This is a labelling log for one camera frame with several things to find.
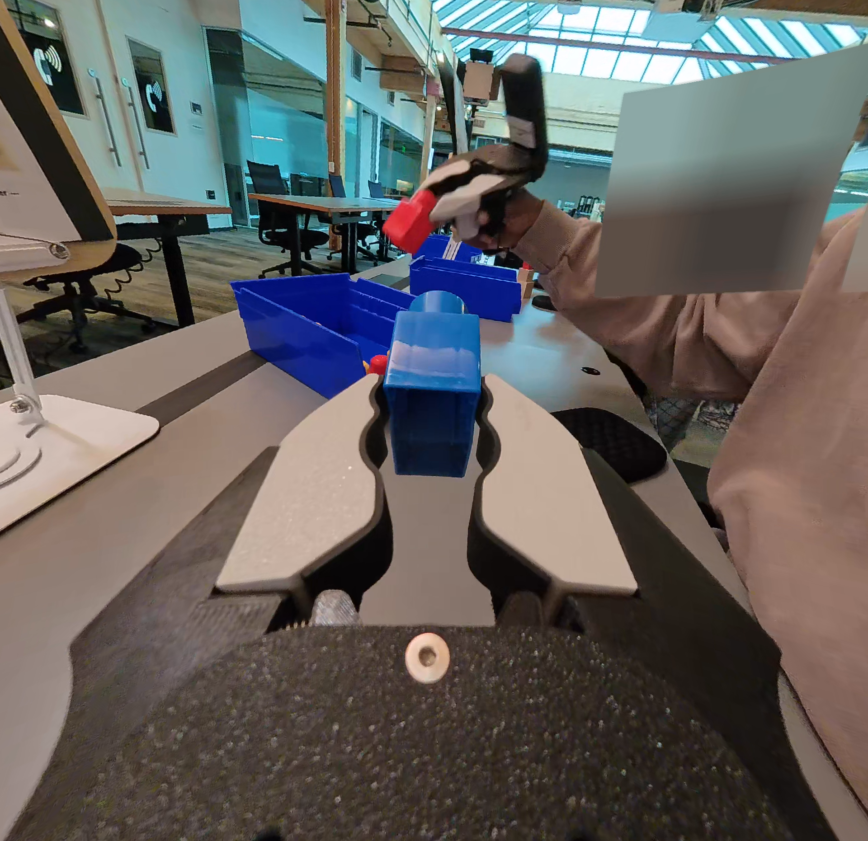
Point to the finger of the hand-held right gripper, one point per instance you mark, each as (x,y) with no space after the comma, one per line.
(451,175)
(468,197)

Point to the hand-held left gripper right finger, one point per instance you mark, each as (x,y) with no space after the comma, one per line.
(549,509)

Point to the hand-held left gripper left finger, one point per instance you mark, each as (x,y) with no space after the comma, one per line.
(312,509)

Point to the red one-stud block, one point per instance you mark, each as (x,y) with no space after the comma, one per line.
(380,363)
(407,221)

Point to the blue two-stud block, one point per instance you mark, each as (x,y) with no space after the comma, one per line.
(434,414)

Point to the blue plastic bin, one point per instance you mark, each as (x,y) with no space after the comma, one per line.
(468,299)
(298,339)

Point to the person's right hand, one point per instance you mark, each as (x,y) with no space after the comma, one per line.
(522,221)

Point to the studio light panel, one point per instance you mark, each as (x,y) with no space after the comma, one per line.
(481,82)

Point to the standing banner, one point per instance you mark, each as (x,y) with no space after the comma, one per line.
(453,109)

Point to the black wrist rest pad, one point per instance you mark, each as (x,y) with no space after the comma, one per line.
(610,441)

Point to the black office chair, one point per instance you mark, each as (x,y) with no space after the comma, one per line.
(102,265)
(268,177)
(337,187)

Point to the wooden top desk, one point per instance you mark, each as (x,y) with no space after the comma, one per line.
(325,202)
(169,207)

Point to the ceiling projector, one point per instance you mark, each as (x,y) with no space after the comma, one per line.
(678,4)

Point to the white document stand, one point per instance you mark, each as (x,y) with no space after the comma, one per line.
(81,441)

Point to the wooden post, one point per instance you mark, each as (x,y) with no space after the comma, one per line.
(336,109)

